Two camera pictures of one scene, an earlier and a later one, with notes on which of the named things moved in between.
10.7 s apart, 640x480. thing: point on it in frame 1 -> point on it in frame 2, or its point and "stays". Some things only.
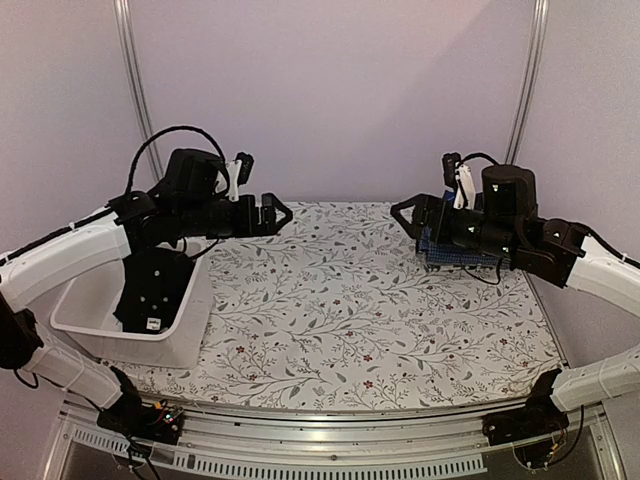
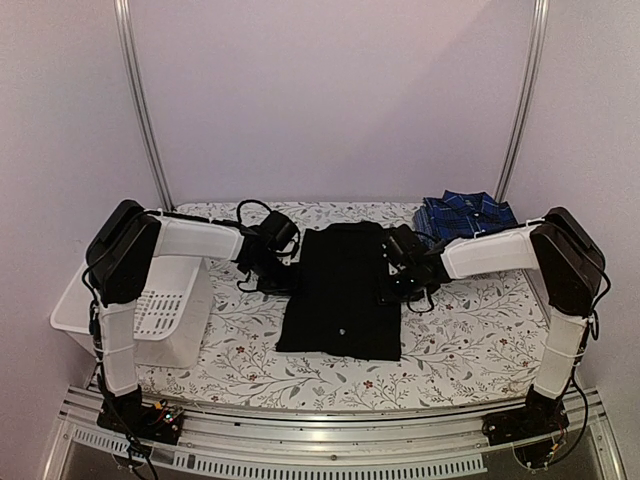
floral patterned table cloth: x=335 y=313 stays
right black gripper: x=428 y=202 -> x=386 y=294
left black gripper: x=248 y=224 -> x=292 y=286
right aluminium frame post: x=529 y=81 stays
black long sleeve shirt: x=153 y=282 -> x=334 y=309
